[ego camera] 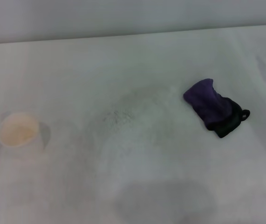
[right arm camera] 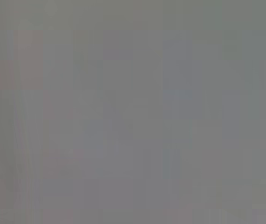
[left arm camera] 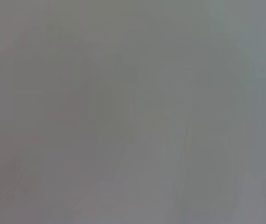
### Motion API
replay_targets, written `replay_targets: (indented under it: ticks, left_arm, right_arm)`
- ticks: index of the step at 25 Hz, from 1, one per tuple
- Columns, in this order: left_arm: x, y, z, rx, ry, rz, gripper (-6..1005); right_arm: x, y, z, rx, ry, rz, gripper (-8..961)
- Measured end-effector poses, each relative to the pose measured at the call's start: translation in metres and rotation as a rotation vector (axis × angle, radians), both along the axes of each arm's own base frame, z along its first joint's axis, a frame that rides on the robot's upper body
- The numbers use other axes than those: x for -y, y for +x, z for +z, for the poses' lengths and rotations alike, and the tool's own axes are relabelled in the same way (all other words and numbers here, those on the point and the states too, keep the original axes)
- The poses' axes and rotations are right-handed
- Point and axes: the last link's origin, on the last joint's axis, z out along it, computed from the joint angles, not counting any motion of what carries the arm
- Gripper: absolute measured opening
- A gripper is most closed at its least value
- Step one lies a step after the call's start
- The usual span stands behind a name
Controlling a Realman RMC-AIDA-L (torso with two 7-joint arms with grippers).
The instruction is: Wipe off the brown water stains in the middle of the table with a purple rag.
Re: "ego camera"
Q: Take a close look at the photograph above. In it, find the purple rag with black edge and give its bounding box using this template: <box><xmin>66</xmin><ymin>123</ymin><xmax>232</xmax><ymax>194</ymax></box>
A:
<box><xmin>183</xmin><ymin>78</ymin><xmax>251</xmax><ymax>139</ymax></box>

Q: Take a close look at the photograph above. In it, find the white paper cup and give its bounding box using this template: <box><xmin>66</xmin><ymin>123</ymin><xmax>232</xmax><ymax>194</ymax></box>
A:
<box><xmin>0</xmin><ymin>112</ymin><xmax>43</xmax><ymax>150</ymax></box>

